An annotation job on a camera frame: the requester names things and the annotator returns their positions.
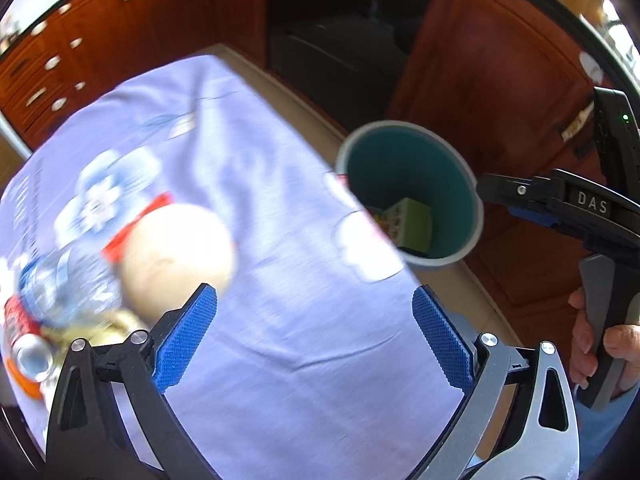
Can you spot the wooden drawer cabinet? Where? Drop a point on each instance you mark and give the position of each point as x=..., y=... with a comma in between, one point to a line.
x=125, y=35

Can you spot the red drink can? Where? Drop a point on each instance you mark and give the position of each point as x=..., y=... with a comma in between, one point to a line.
x=22, y=340

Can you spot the person's right hand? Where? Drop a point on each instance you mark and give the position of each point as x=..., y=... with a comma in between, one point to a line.
x=582, y=340

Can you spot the black oven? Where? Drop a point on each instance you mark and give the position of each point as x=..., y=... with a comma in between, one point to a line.
x=340, y=35

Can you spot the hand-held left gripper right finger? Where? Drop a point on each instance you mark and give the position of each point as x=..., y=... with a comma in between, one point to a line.
x=442, y=340

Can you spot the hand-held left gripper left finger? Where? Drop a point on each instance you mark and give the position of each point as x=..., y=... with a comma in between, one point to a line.
x=187, y=340

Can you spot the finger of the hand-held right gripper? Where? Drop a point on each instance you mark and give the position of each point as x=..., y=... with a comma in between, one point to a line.
x=535, y=216
x=510, y=190

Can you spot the green cardboard box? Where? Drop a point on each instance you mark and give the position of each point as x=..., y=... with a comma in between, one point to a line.
x=410, y=225

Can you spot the lilac floral tablecloth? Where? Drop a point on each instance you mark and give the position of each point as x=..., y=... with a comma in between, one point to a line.
x=300, y=310

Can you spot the clear plastic bottle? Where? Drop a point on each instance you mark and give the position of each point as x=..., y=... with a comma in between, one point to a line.
x=65, y=280

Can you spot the teal plastic bin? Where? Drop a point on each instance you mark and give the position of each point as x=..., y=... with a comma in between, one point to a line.
x=400, y=170

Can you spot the beige round bun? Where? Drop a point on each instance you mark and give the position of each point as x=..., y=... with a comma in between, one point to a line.
x=175, y=260

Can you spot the wooden cabinet door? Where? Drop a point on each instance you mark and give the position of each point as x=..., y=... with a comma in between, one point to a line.
x=500, y=85

